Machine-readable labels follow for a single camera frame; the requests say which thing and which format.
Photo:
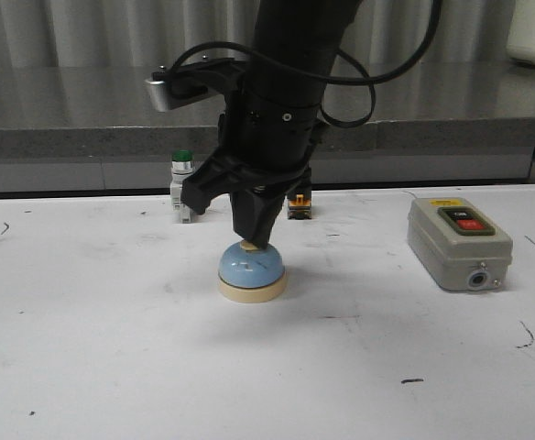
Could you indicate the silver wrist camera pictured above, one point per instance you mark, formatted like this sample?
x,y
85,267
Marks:
x,y
167,93

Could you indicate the grey stone counter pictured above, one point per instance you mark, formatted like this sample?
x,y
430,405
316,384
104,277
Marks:
x,y
95,130

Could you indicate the grey on off switch box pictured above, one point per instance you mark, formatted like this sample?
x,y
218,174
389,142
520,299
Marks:
x,y
461,247

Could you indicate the blue desk bell cream base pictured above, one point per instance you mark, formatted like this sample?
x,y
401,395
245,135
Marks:
x,y
249,274

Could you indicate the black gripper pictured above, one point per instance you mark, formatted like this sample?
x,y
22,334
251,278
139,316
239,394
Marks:
x,y
265,145

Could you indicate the black selector switch yellow base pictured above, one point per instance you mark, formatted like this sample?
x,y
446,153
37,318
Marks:
x,y
299,198

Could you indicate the green pushbutton switch white body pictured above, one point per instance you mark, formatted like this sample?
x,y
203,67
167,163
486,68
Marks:
x,y
181,168

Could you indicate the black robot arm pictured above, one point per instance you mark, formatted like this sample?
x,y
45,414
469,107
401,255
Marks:
x,y
292,37

